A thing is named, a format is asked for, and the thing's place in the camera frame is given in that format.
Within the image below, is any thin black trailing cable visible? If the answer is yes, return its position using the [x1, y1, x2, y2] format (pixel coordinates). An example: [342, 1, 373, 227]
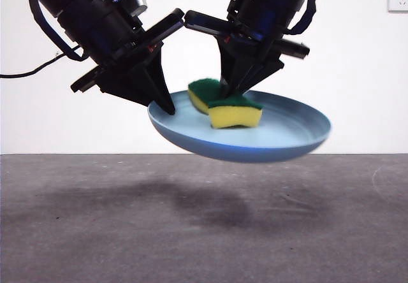
[0, 47, 84, 79]

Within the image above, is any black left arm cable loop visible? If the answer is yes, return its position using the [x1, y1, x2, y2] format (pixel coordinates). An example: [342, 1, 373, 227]
[27, 0, 92, 62]

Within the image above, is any blue round plate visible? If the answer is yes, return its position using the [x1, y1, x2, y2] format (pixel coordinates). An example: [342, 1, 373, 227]
[147, 90, 333, 164]

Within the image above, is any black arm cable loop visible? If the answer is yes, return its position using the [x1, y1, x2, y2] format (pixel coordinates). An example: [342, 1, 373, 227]
[27, 0, 92, 62]
[285, 0, 320, 36]

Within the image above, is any black right arm cable loop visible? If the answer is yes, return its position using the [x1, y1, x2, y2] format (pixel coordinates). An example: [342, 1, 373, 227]
[285, 0, 320, 36]

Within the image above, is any yellow sponge with green scourer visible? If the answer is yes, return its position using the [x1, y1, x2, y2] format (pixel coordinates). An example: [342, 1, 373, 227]
[187, 78, 264, 129]

